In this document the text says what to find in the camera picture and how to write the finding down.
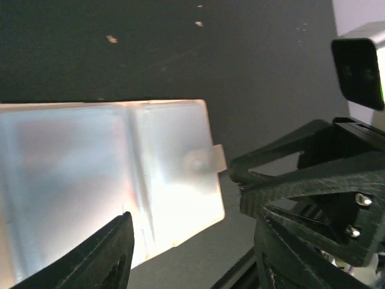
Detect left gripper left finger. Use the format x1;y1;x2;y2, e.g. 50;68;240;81
14;212;134;289

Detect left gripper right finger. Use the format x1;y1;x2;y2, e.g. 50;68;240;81
254;210;370;288

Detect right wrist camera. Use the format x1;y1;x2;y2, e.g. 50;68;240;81
330;21;385;127

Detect beige card holder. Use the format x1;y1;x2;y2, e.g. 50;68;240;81
1;100;227;288

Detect black aluminium rail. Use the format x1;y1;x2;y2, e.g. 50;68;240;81
211;248;259;289

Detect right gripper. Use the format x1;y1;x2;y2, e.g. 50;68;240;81
230;117;384;267

